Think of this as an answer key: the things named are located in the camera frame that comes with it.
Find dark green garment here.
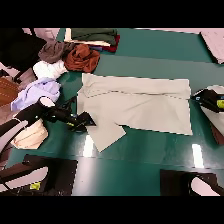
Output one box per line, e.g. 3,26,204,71
70,28,119,47

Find black garment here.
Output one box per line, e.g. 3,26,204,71
0,28,48,73

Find red garment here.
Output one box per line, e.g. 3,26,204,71
99,34,121,54

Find lavender garment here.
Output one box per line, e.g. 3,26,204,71
10,77,63,113

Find pale beige shirt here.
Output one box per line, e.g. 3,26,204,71
76,72,194,154

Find cream garment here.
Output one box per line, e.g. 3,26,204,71
10,118,50,150

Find grey garment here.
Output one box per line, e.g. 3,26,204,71
37,39,76,65

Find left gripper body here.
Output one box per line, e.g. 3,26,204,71
67,111,98,133

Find white garment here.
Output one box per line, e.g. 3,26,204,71
32,59,69,81

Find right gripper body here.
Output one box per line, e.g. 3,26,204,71
190,88,224,112

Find rust brown garment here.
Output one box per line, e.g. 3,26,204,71
62,43,101,74

